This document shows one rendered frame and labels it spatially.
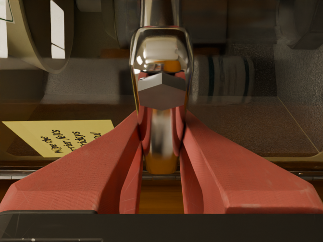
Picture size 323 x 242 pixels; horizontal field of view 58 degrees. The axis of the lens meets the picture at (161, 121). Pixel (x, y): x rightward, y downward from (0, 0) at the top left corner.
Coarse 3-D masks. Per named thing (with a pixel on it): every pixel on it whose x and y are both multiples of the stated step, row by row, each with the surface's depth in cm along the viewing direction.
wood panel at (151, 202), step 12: (0, 180) 40; (12, 180) 40; (0, 192) 38; (144, 192) 38; (156, 192) 38; (168, 192) 38; (180, 192) 38; (144, 204) 37; (156, 204) 37; (168, 204) 37; (180, 204) 37
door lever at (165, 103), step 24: (144, 0) 8; (168, 0) 8; (144, 24) 8; (168, 24) 7; (144, 48) 7; (168, 48) 7; (192, 48) 7; (144, 72) 7; (168, 72) 7; (192, 72) 7; (144, 96) 7; (168, 96) 7; (144, 120) 9; (168, 120) 9; (144, 144) 11; (168, 144) 11; (168, 168) 13
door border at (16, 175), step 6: (0, 174) 32; (6, 174) 32; (12, 174) 32; (18, 174) 32; (24, 174) 32; (144, 174) 32; (150, 174) 32; (156, 174) 32; (162, 174) 32; (168, 174) 32; (174, 174) 32; (180, 174) 32; (294, 174) 32; (300, 174) 32; (306, 174) 32; (312, 174) 32; (318, 174) 32; (156, 180) 33; (162, 180) 33; (168, 180) 33; (174, 180) 33; (306, 180) 33
